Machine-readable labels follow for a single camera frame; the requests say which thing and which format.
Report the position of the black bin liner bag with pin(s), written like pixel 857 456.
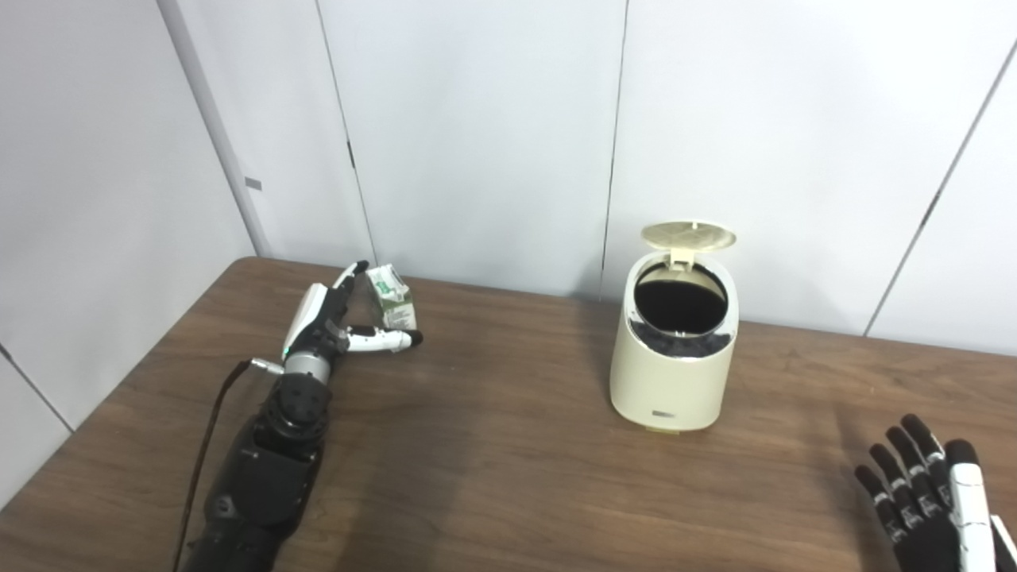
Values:
pixel 679 306

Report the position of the cream round bin lid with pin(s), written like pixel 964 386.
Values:
pixel 687 235

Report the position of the cream-colored round bin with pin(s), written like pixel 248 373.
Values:
pixel 671 385

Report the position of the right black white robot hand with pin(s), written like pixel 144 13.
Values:
pixel 937 524

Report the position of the green white milk carton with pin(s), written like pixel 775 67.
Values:
pixel 393 302

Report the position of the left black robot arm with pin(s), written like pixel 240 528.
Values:
pixel 266 477

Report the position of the black wall panel hinge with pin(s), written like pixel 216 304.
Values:
pixel 350 155

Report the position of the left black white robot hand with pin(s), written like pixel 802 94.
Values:
pixel 318 322

